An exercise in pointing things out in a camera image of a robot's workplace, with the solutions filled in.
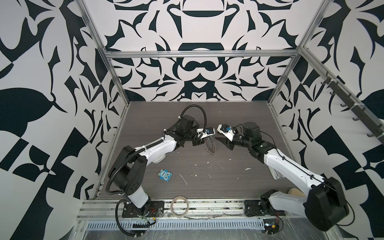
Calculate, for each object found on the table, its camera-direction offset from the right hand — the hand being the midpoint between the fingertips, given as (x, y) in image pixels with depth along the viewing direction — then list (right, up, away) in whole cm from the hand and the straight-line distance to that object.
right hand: (219, 132), depth 79 cm
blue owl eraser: (-29, -24, +4) cm, 38 cm away
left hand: (-5, +1, +5) cm, 7 cm away
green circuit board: (+23, -43, -8) cm, 49 cm away
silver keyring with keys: (-2, -9, +6) cm, 11 cm away
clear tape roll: (-23, -39, -5) cm, 46 cm away
